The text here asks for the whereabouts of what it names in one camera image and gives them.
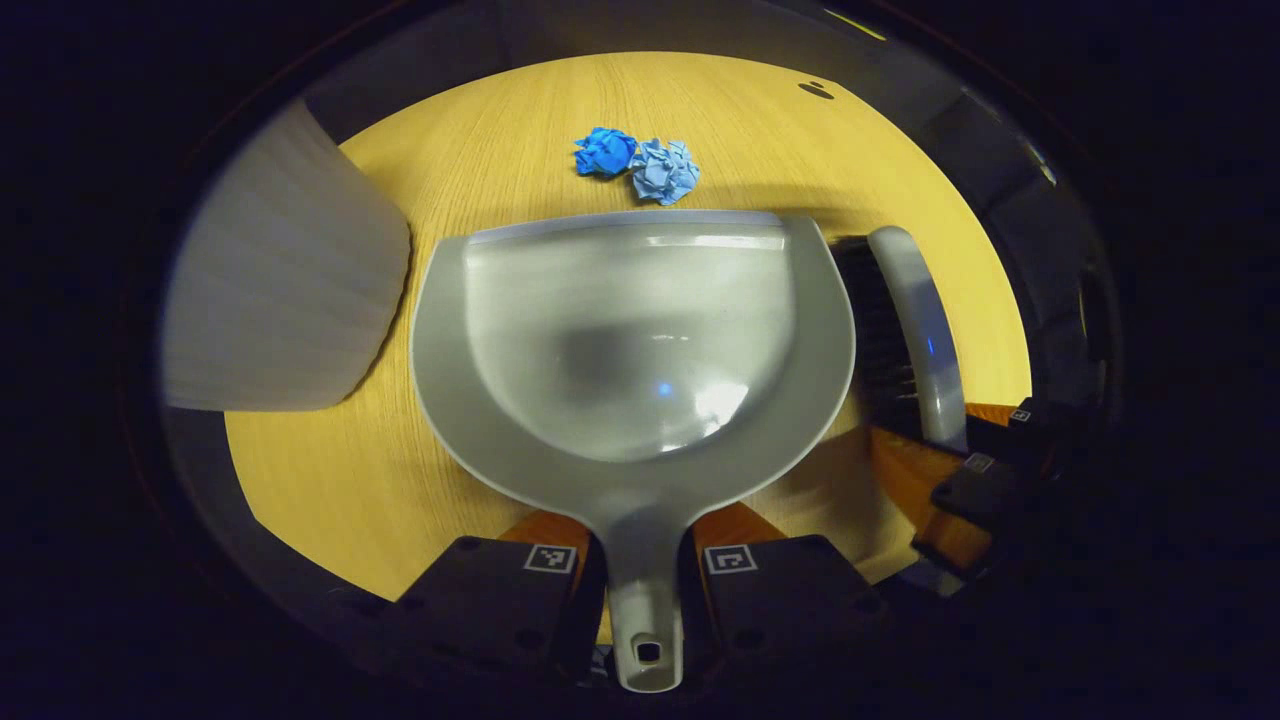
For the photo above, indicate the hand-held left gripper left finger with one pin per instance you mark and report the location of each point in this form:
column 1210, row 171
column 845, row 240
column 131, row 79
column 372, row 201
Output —
column 500, row 600

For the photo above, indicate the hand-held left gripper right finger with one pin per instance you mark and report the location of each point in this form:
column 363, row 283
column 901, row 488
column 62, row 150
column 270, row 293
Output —
column 780, row 600

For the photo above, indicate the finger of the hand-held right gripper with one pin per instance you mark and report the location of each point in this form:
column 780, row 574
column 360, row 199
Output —
column 1040, row 435
column 975, row 490

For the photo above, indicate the small white black-bristled broom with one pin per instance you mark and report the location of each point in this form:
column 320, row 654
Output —
column 925, row 320

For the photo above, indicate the grey dustpan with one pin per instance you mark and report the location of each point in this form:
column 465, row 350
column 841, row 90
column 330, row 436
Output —
column 630, row 330

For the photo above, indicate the white garbage bin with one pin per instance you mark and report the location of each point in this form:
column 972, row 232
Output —
column 290, row 290

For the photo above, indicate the light blue paper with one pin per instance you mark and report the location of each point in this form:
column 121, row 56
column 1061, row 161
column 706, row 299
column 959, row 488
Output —
column 665, row 172

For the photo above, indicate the bright blue paper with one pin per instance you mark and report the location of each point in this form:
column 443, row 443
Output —
column 605, row 152

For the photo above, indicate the wooden desktop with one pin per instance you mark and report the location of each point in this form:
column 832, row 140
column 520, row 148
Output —
column 500, row 170

